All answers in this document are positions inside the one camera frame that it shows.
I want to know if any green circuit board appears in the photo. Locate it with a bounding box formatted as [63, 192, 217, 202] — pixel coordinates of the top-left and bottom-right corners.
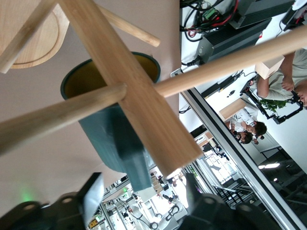
[203, 8, 217, 20]

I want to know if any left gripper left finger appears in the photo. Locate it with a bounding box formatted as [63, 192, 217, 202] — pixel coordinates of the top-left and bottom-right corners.
[0, 172, 105, 230]

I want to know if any grey power supply box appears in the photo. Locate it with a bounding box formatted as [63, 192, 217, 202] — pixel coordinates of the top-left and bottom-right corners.
[227, 0, 295, 30]

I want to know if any teal cup yellow inside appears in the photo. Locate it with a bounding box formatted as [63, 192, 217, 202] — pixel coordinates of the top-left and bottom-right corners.
[60, 51, 161, 192]

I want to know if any black handheld rig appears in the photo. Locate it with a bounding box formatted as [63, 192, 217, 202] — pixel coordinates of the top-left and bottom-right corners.
[239, 80, 304, 125]

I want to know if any aluminium frame rail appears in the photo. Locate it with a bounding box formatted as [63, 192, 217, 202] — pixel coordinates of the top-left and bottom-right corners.
[182, 88, 307, 230]

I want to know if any person with black hair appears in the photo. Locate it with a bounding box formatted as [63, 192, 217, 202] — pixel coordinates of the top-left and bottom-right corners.
[239, 133, 254, 145]

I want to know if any green plant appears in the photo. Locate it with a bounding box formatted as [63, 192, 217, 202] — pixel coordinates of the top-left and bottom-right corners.
[260, 99, 288, 113]

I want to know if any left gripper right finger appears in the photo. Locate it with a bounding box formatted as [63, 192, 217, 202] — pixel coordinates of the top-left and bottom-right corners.
[177, 172, 283, 230]

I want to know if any person in white shirt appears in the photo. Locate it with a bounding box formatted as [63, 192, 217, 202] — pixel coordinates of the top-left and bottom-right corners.
[225, 107, 268, 137]

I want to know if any red cable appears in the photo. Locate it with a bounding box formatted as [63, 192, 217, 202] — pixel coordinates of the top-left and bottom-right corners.
[187, 0, 239, 36]

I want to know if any wooden block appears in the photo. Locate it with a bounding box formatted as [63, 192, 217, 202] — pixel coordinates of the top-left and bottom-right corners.
[255, 56, 285, 80]

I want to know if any person in beige shirt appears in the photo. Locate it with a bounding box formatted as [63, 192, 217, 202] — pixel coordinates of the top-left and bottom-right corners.
[256, 49, 307, 107]

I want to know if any wooden mug rack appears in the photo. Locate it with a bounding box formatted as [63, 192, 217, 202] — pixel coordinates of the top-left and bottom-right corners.
[0, 0, 307, 177]

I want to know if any black electronics box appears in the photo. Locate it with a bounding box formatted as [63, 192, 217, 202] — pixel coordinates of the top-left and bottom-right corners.
[199, 18, 273, 65]

